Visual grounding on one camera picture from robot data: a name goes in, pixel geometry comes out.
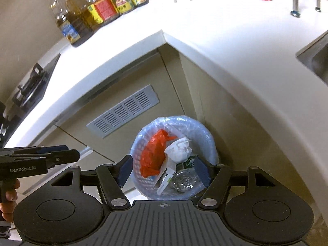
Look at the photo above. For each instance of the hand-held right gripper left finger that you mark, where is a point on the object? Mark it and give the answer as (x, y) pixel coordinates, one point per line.
(125, 170)

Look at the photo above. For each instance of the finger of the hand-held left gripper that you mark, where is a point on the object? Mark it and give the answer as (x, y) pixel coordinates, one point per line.
(65, 156)
(52, 149)

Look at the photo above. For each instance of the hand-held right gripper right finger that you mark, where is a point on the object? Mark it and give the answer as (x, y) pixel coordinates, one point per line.
(202, 171)

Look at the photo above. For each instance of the clear plastic bottle green label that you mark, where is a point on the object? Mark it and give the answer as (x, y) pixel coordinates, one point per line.
(184, 180)

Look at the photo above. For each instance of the white tissue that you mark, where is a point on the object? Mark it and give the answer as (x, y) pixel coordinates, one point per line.
(179, 150)

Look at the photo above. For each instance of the red plastic bag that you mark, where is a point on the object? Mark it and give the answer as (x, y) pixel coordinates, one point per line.
(153, 156)

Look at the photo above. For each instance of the blue trash bin with bag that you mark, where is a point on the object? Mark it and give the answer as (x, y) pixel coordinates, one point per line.
(205, 138)

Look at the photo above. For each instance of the white green packet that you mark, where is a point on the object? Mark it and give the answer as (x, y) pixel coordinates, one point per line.
(165, 176)

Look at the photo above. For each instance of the person's left hand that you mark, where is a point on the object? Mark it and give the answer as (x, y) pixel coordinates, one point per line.
(12, 194)

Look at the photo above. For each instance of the beige kitchen cabinet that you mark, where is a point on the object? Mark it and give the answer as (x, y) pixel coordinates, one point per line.
(230, 123)

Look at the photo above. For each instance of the grey cabinet vent grille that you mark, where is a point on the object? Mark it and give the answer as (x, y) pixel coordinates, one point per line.
(123, 110)

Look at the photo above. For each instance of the black gas stove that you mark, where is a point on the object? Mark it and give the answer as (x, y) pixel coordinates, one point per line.
(48, 69)

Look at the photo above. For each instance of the large oil bottle blue label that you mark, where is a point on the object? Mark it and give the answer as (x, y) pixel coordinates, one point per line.
(70, 33)

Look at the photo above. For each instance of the stainless steel sink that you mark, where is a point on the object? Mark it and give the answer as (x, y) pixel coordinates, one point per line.
(317, 59)

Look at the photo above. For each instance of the large yellow label jar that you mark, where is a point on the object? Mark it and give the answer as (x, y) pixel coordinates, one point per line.
(123, 2)

